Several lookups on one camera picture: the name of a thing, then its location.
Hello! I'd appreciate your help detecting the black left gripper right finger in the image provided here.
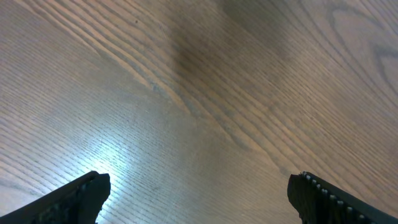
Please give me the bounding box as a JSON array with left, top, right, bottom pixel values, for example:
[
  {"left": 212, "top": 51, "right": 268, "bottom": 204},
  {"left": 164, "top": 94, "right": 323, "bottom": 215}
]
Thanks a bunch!
[{"left": 287, "top": 171, "right": 397, "bottom": 224}]

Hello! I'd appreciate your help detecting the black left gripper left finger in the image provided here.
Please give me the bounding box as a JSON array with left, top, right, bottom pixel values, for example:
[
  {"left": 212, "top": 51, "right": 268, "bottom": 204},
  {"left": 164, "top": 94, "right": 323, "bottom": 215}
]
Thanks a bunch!
[{"left": 1, "top": 171, "right": 111, "bottom": 224}]

